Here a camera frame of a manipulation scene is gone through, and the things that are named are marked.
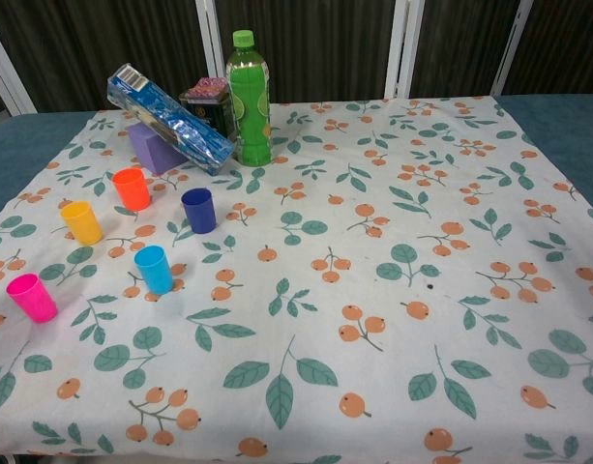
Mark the light blue plastic cup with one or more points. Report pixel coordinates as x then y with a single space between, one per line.
154 273

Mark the blue foil cracker package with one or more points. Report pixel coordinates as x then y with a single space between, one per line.
180 125

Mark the purple foam block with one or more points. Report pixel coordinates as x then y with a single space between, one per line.
151 150

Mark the orange plastic cup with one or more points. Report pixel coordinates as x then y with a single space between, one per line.
131 191

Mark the dark white-framed folding screen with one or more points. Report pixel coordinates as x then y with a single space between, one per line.
315 43

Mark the pink floral patterned packet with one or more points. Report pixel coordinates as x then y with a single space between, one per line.
206 87

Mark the pink plastic cup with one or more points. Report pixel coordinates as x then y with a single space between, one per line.
32 299

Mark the green drink bottle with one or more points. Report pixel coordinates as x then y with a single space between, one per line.
250 121

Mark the teal fabric table cover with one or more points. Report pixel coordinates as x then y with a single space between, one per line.
25 145

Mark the dark metal tin box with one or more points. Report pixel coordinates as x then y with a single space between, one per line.
214 113

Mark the white floral orange-fruit tablecloth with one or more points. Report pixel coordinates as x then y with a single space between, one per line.
325 314

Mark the yellow plastic cup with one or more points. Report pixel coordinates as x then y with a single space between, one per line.
83 224

